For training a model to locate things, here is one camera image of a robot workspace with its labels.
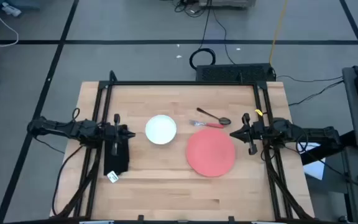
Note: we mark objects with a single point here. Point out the black cloth with white tag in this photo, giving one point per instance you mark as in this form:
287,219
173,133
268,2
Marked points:
117,165

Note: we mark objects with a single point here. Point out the red round plate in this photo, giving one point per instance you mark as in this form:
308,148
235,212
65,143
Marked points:
210,152

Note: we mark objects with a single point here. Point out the yellow tape tag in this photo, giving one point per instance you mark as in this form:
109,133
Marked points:
258,112

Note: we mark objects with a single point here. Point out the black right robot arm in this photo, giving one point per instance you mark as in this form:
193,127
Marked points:
306,133

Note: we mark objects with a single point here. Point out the black computer case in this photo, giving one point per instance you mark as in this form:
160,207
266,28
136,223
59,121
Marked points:
228,73

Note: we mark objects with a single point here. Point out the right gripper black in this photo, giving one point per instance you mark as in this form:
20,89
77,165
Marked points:
255,132

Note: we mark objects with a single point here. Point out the grey equipment box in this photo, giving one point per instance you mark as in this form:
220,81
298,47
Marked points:
228,3

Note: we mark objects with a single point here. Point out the white paper sheet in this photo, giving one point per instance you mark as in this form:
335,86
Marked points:
315,169

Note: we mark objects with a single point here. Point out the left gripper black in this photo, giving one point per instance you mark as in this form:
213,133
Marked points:
116,137

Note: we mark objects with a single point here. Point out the crumpled white paper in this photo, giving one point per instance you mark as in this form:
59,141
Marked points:
12,11

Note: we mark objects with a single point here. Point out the black floor beam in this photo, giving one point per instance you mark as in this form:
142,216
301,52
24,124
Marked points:
348,138

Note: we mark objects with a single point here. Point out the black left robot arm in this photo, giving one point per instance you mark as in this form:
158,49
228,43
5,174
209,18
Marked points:
57,127

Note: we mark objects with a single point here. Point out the white bowl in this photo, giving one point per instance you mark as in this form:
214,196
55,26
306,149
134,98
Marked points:
161,129

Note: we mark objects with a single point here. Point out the dark metal spoon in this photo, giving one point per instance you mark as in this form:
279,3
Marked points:
224,120

